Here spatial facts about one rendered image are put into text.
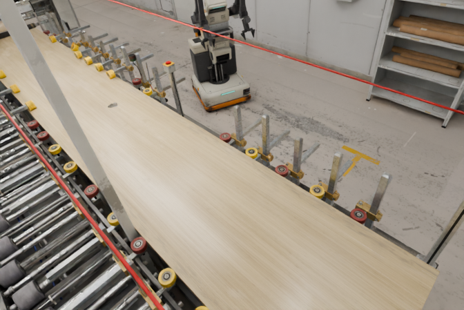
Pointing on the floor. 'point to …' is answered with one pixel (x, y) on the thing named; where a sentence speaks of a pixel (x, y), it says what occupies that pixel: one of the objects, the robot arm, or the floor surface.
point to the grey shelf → (421, 90)
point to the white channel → (63, 111)
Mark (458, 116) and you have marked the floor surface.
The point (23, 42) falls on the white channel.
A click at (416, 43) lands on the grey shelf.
